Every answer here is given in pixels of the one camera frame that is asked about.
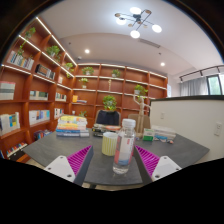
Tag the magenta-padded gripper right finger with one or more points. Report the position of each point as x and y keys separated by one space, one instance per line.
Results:
x=163 y=166

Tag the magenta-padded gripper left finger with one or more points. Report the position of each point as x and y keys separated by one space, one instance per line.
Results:
x=61 y=166

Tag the clear plastic water bottle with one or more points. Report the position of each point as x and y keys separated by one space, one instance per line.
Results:
x=124 y=146

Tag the white book stack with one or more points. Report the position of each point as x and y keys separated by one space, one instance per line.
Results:
x=164 y=131

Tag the colourful book stack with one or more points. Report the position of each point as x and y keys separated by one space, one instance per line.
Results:
x=70 y=126

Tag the white partition with dark top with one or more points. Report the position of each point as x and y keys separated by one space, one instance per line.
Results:
x=190 y=126

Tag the tan wooden chair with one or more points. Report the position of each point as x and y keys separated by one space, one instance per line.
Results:
x=146 y=121

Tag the yellow striped white cup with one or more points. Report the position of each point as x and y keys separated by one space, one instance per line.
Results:
x=108 y=144

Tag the dark book stack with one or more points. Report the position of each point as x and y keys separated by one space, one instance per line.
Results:
x=100 y=129

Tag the wooden artist mannequin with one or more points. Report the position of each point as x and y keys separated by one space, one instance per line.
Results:
x=142 y=110

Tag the dark blue chair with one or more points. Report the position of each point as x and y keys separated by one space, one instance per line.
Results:
x=107 y=117

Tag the orange wooden shelf unit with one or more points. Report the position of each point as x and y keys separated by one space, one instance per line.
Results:
x=40 y=96

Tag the grey curtain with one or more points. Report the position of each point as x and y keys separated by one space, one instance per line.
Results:
x=193 y=86

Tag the window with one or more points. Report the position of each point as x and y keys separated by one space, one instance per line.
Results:
x=215 y=85

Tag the black ceiling track light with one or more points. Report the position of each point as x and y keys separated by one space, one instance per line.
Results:
x=200 y=71

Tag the recessed round ceiling light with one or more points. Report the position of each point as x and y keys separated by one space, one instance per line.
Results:
x=87 y=51
x=162 y=64

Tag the ceiling air vent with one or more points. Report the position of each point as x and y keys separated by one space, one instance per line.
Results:
x=149 y=42

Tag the branched globe ceiling lamp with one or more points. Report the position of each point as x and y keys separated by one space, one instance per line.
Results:
x=137 y=20

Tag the white wall switch plate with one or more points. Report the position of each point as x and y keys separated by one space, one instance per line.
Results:
x=162 y=115

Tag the white wall socket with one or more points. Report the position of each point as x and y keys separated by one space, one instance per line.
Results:
x=218 y=129

